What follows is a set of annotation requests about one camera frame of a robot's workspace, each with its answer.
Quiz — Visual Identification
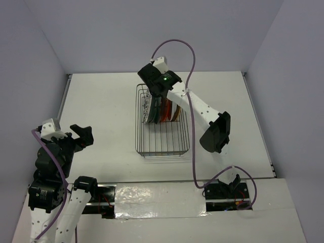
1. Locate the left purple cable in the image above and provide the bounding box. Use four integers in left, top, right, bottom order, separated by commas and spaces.
30, 129, 78, 243

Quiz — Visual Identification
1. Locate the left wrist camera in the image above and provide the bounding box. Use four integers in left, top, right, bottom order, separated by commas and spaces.
40, 118, 67, 141

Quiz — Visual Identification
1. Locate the silver foil tape patch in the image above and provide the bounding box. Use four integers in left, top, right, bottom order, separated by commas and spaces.
114, 182, 208, 219

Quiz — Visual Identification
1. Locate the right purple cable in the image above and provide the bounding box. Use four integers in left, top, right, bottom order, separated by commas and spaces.
151, 39, 258, 211

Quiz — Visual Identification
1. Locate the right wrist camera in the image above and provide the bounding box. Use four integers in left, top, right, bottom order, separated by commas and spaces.
150, 56, 169, 74

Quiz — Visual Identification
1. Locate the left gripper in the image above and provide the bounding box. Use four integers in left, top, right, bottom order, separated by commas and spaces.
42, 124, 94, 177

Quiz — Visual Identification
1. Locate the yellow brown plate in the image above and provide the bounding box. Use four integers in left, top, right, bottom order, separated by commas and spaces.
174, 105, 181, 120

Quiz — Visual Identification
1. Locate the purple cable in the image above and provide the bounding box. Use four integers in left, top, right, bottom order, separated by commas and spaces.
151, 39, 258, 211
30, 129, 78, 243

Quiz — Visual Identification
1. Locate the dark green plate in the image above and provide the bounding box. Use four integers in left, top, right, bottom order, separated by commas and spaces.
148, 108, 160, 124

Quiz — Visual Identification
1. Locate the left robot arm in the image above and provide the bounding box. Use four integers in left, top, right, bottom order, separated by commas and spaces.
28, 119, 99, 242

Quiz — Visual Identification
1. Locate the speckled white plate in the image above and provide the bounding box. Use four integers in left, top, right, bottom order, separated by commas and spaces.
143, 89, 152, 124

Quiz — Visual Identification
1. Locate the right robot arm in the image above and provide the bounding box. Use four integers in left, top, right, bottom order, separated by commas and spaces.
137, 61, 231, 155

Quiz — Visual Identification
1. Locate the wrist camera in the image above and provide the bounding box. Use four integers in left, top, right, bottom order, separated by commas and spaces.
40, 118, 67, 141
150, 56, 169, 74

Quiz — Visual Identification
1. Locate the orange plate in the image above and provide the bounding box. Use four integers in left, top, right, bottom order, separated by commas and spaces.
168, 101, 177, 121

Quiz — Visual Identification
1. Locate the red plate with teal flower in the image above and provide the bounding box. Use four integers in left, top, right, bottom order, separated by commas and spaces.
160, 98, 172, 123

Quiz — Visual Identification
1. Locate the wire dish rack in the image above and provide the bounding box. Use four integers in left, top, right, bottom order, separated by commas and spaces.
135, 84, 190, 157

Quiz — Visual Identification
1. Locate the black mounting rail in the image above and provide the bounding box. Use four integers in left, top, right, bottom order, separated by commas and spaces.
81, 182, 254, 219

